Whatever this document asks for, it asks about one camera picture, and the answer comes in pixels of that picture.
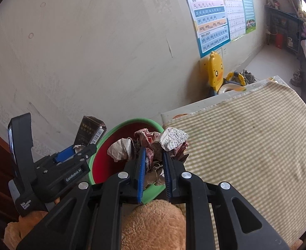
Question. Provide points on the white underlay cloth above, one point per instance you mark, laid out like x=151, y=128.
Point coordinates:
x=194, y=109

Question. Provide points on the small white box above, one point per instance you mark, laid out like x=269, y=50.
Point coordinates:
x=289, y=42

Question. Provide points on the silver foil wrapper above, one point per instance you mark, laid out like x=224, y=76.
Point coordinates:
x=173, y=138

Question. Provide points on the brown carton with barcode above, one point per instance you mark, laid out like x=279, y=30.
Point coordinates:
x=86, y=130

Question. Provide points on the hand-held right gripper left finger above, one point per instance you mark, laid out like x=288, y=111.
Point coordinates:
x=141, y=174

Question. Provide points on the person's left forearm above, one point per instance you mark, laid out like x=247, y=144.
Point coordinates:
x=15, y=234

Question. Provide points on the pink strawberry carton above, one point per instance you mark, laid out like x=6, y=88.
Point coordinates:
x=145, y=135

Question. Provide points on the red bucket with green rim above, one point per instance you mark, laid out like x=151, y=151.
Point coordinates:
x=101, y=166

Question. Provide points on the striped beige tablecloth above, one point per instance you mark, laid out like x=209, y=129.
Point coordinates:
x=246, y=148

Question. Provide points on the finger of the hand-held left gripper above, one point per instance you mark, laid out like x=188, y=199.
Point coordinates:
x=64, y=155
x=85, y=153

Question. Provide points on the grey laced shoe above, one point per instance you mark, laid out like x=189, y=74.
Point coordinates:
x=248, y=76

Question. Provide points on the yellow duck potty chair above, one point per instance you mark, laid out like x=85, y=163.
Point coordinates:
x=215, y=70

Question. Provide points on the red box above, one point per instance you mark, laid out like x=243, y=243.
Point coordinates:
x=279, y=41

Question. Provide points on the blue-framed alphabet wall poster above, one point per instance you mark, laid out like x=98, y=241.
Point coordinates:
x=207, y=18

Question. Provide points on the green-edged chart wall poster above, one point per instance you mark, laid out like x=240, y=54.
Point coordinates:
x=248, y=5

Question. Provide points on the white chart wall poster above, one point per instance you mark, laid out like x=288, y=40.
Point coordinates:
x=233, y=7

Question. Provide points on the dark shelf unit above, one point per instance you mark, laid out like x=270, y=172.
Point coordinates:
x=283, y=23

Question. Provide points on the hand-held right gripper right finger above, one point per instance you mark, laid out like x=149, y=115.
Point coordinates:
x=168, y=177

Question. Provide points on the pair of brown shoes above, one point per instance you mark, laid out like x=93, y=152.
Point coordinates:
x=296, y=78

